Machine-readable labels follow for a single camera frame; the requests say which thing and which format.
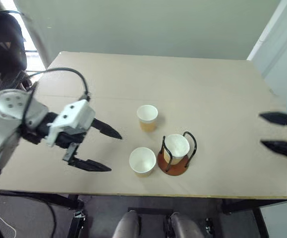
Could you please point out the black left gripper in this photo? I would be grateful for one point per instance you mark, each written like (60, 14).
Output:
(70, 139)

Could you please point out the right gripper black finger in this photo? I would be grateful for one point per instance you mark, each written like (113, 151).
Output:
(284, 148)
(282, 119)

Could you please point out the white and tan paper cup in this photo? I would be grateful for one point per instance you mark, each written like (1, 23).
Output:
(177, 146)
(147, 114)
(142, 161)

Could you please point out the grey rounded shape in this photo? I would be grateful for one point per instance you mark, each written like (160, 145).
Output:
(185, 225)
(126, 224)

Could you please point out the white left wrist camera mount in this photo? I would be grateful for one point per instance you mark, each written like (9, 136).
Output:
(76, 115)

